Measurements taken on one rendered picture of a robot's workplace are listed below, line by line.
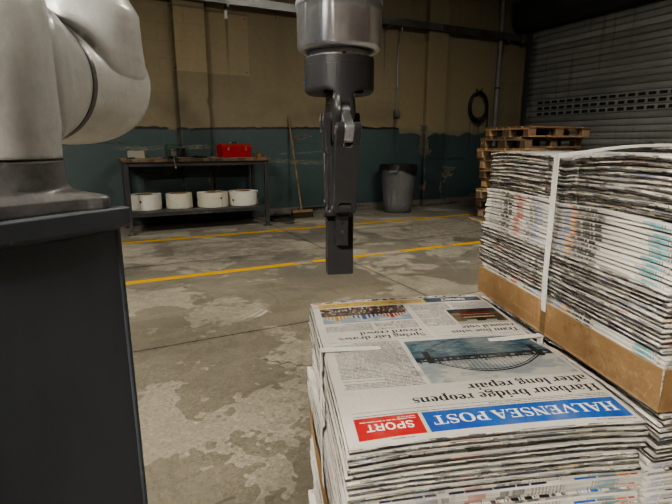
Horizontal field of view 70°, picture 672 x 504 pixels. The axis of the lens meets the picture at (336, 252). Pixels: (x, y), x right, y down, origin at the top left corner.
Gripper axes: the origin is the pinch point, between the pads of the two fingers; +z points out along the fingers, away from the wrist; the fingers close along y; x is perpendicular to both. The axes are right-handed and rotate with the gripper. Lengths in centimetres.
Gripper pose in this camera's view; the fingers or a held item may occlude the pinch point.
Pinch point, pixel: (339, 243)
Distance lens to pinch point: 55.3
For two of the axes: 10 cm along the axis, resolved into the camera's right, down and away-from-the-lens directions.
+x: -9.9, 0.4, -1.5
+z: 0.0, 9.8, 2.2
